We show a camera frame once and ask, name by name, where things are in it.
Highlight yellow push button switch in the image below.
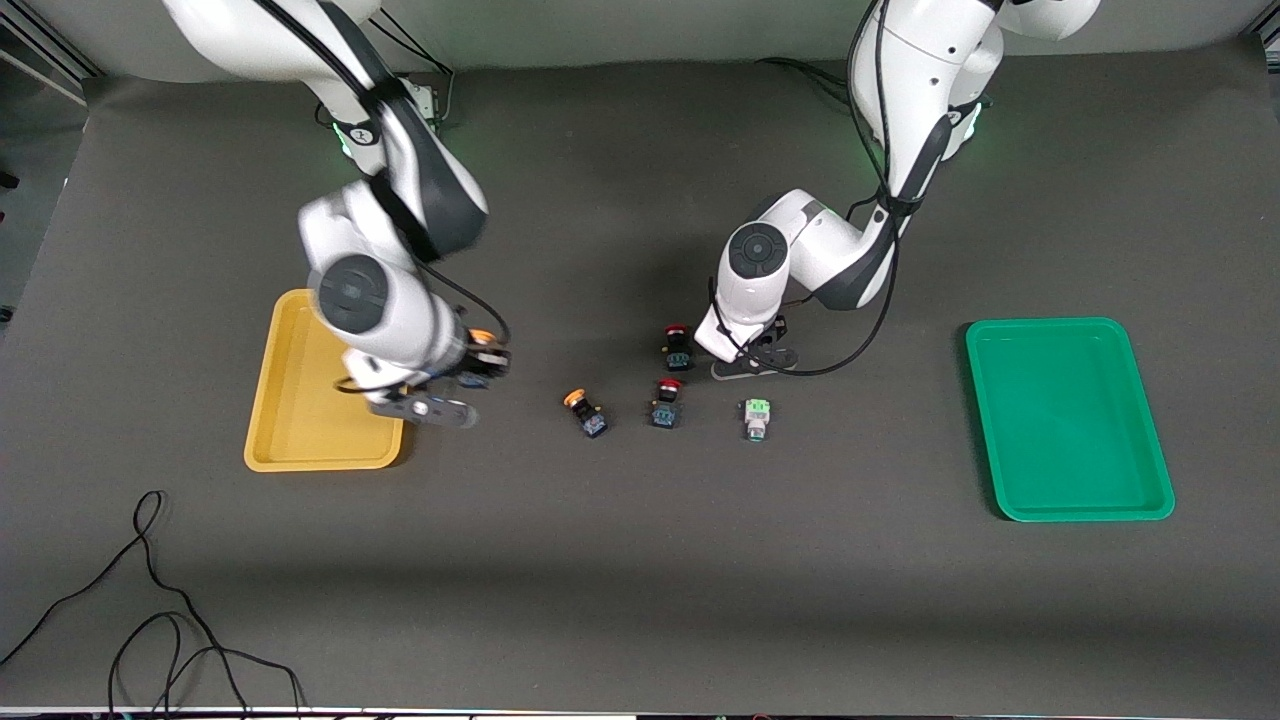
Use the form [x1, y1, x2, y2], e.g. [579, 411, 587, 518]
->
[563, 388, 609, 439]
[464, 329, 498, 387]

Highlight yellow plastic tray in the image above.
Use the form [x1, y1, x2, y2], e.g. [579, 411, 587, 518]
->
[243, 288, 406, 473]

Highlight dark grey table cloth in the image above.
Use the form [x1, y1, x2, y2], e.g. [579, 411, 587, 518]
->
[0, 40, 1280, 716]

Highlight green plastic tray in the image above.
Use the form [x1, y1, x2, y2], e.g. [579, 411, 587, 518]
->
[964, 317, 1177, 523]

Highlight black left arm base cables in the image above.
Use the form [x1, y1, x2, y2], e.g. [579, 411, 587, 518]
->
[757, 57, 853, 93]

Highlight black arm base cables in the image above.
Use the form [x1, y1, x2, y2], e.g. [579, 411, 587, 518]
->
[757, 57, 853, 93]
[375, 10, 457, 126]

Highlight black right arm base cables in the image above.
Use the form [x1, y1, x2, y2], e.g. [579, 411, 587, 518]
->
[375, 10, 457, 126]

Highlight loose thin black cable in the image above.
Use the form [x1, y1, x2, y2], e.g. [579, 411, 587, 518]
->
[0, 490, 306, 716]

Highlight aluminium frame rail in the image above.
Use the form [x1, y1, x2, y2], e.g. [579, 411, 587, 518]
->
[0, 0, 101, 106]

